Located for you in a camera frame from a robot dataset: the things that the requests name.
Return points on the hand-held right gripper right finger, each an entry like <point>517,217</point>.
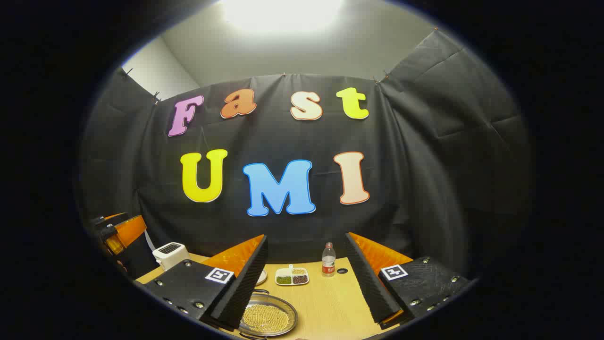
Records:
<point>368,283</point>

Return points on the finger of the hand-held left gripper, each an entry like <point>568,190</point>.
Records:
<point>134,257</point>

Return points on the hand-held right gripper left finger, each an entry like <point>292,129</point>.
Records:
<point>245,288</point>

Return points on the pile of yellow soybeans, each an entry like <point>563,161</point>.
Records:
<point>265,318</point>

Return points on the round white plate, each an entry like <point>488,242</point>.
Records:
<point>262,277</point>

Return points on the white toaster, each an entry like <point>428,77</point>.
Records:
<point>170,257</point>

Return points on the pile of green beans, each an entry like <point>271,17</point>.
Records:
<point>283,280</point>

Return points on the clear plastic water bottle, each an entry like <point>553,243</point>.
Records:
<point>328,264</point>

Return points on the white divided dish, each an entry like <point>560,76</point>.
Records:
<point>291,275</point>

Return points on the pile of dark red beans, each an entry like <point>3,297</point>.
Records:
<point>299,279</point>

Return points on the black backdrop cloth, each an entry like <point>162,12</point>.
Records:
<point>401,179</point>

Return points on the ceiling light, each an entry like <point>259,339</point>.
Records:
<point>283,14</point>

